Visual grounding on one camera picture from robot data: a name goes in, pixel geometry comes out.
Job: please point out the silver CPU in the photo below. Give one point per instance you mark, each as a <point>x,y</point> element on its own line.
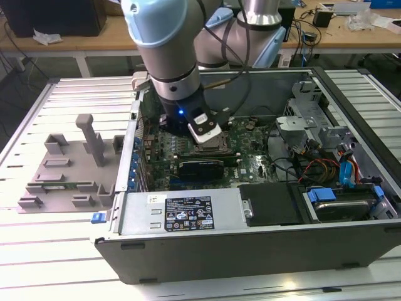
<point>216,142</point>

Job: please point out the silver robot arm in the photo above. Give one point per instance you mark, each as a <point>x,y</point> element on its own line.
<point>169,59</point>

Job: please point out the CPU socket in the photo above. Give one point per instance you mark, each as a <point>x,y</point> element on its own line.
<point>200,151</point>

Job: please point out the black RAM slot row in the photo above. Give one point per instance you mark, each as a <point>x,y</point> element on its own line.
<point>206,159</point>

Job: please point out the black graphics card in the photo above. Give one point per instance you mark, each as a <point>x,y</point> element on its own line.
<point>200,171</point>

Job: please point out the green motherboard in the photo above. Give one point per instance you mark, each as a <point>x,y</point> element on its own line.
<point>247,156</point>

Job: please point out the silver power supply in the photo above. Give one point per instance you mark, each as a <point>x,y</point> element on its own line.
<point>141,213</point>

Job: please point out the grey parts rack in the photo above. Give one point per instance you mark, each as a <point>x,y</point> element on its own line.
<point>75,169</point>

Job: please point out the silver metal drive cage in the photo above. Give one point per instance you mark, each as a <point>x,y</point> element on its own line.
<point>296,123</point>

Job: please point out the blue case latch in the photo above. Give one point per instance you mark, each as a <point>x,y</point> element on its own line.
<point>97,218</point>

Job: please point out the black optical drive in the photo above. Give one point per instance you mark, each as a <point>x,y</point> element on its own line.
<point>272,203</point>

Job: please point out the green RAM stick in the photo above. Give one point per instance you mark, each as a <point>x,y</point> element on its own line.
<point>59,187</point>

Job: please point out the black PC case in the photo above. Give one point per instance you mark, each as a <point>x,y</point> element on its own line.
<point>219,257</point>

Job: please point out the crumpled white paper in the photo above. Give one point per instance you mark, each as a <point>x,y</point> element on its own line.
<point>47,37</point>

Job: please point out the black computer tower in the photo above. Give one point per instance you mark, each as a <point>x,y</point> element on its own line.
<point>56,15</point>

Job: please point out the small black adapter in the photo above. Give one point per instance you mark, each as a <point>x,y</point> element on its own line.
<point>310,37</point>

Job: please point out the small black box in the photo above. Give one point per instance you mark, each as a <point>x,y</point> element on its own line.
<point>322,18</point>

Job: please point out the hard disk in blue carrier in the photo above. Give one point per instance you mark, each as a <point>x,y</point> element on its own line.
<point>341,210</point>

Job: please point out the clear plastic bag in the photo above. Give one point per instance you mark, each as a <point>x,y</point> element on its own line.
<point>360,20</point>

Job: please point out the flat white box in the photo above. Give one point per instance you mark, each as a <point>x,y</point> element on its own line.
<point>388,25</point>

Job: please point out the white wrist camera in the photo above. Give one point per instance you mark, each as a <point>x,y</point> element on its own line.
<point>206,133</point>

